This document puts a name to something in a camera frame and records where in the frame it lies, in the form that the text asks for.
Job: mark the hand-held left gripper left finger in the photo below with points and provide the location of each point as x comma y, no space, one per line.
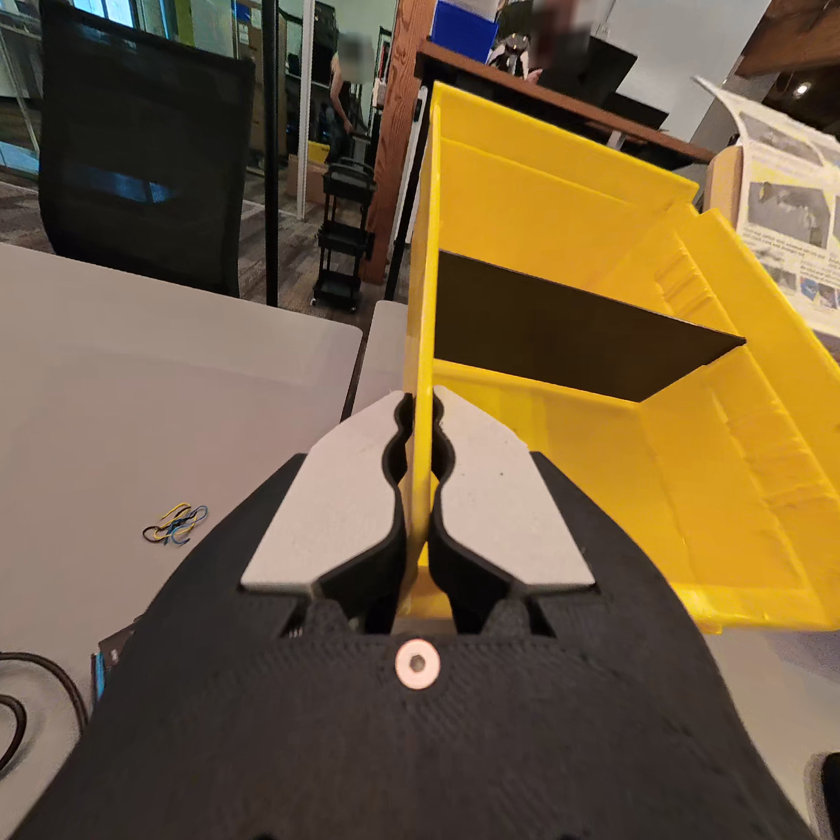
328,512

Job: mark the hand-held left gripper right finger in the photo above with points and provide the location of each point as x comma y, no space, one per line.
505,518

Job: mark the yellow plastic bin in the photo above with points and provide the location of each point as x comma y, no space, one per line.
564,197

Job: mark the coloured twist ties bundle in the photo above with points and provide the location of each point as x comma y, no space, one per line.
174,523

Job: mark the black bin divider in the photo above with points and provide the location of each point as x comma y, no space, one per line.
558,328

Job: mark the black blue packet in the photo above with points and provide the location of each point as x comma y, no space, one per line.
111,649

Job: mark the black rolling cart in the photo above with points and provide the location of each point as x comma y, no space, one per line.
341,243

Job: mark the cardboard box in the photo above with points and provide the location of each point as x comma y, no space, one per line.
305,180

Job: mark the black metal pole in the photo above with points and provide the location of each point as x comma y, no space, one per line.
270,164

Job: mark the wooden pillar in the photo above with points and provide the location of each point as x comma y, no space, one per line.
400,131

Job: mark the dark wooden desk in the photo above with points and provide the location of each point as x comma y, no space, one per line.
558,102

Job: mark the black mesh office chair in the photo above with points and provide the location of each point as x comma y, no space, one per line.
144,131

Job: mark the instruction sheet on stand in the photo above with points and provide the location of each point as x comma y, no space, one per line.
787,197

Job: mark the white black device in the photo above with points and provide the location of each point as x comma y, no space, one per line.
512,56

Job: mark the black monitor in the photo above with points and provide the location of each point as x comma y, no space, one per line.
604,65

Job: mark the blue storage crate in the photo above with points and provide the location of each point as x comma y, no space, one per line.
459,29

